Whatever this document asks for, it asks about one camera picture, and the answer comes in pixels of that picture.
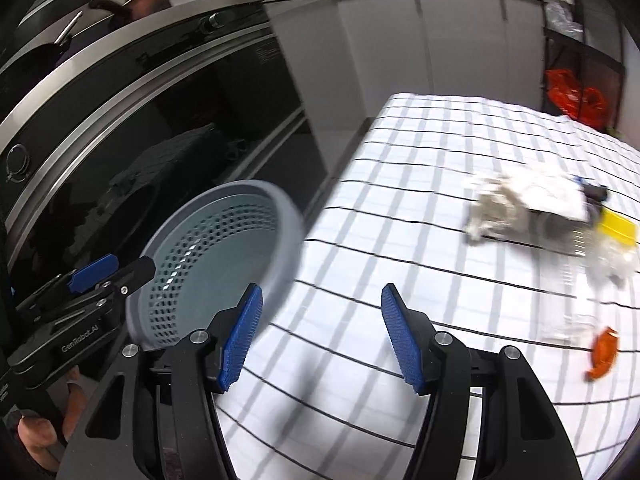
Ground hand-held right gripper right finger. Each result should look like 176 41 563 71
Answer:
380 283 583 480

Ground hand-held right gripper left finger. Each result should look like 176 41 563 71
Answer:
62 283 264 480

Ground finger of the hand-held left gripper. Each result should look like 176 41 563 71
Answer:
17 254 121 314
97 255 157 307

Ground grey perforated plastic basket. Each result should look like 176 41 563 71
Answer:
124 179 304 353

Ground white tissue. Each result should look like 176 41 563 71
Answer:
462 172 541 246

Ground clear plastic wrap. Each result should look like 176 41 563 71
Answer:
540 312 601 346

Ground clear plastic bottle yellow label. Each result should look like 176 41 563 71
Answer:
537 207 640 291

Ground orange peel piece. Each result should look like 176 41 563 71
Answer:
584 326 621 380

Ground white paper sheet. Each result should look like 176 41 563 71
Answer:
500 167 593 223

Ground person's left hand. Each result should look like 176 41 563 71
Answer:
16 365 95 473

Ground white black checked tablecloth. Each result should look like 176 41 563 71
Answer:
212 92 640 480

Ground black oven with steel trim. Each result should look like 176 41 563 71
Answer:
0 0 331 311

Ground brown frying pan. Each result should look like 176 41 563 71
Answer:
90 0 173 23

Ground grey kitchen cabinet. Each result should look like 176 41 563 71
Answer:
262 0 548 201

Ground clear plastic bags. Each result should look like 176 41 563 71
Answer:
542 0 586 43

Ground dark pan with steel handle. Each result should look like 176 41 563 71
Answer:
10 10 86 76

